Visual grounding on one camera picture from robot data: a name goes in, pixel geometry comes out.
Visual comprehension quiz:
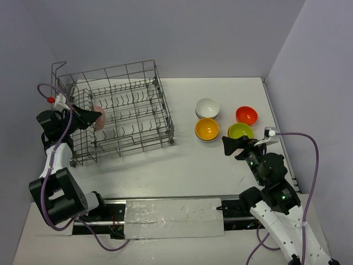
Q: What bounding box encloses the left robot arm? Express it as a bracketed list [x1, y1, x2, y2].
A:
[29, 105, 108, 227]

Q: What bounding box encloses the yellow-orange bowl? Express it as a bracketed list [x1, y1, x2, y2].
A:
[195, 118, 219, 135]

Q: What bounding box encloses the light blue ribbed bowl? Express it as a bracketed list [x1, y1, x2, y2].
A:
[196, 134, 218, 143]

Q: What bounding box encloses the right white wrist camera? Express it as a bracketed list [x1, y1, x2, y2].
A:
[254, 127, 280, 146]

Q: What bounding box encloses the red-orange bowl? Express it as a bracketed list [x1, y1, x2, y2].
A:
[235, 106, 258, 125]

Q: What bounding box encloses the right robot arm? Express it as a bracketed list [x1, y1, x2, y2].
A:
[222, 136, 338, 264]

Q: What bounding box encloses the silver taped cover plate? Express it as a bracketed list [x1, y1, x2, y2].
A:
[124, 198, 224, 240]

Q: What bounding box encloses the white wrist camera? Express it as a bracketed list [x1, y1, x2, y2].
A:
[47, 93, 69, 112]
[254, 127, 280, 146]

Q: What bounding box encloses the grey wire dish rack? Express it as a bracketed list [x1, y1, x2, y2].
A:
[51, 60, 174, 167]

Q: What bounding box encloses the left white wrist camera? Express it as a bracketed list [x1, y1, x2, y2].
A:
[47, 93, 69, 112]

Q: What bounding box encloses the pink speckled bowl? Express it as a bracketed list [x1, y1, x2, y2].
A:
[93, 105, 106, 131]

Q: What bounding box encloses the lime green bowl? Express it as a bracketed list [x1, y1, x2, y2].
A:
[231, 123, 254, 139]

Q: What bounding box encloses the white patterned bowl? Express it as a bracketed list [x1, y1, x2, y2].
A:
[195, 98, 220, 119]

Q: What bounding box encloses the black mounting rail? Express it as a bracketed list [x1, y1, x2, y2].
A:
[72, 197, 259, 240]

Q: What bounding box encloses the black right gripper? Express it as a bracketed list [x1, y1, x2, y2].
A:
[221, 134, 269, 185]

